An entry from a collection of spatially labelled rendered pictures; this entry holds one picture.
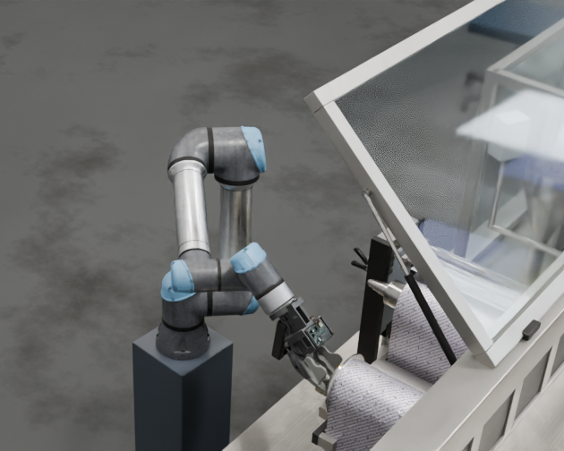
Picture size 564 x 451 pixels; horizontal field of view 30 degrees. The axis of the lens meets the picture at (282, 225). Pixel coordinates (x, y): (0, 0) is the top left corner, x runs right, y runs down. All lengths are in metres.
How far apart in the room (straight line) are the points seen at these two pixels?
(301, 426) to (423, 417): 1.07
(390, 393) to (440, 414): 0.54
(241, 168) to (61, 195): 2.74
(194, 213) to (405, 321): 0.55
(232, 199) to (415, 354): 0.63
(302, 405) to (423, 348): 0.51
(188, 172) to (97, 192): 2.76
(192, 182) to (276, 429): 0.67
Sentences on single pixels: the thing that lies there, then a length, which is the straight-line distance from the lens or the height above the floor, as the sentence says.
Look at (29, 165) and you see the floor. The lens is 5.56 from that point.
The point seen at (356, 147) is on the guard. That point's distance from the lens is 1.77.
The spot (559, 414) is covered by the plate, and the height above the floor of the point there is 1.44.
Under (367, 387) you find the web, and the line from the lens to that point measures 2.26.
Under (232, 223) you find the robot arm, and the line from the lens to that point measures 2.72.
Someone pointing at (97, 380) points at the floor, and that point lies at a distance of 4.20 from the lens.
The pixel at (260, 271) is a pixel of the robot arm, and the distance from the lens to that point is 2.29.
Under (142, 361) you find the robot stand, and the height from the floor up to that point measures 0.86.
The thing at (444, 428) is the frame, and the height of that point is 1.65.
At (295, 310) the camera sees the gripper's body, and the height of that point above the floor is 1.40.
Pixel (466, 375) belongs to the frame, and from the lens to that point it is 1.79.
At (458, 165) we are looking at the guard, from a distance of 1.95.
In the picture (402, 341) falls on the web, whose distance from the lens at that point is 2.43.
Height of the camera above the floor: 2.81
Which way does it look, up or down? 34 degrees down
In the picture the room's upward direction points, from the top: 4 degrees clockwise
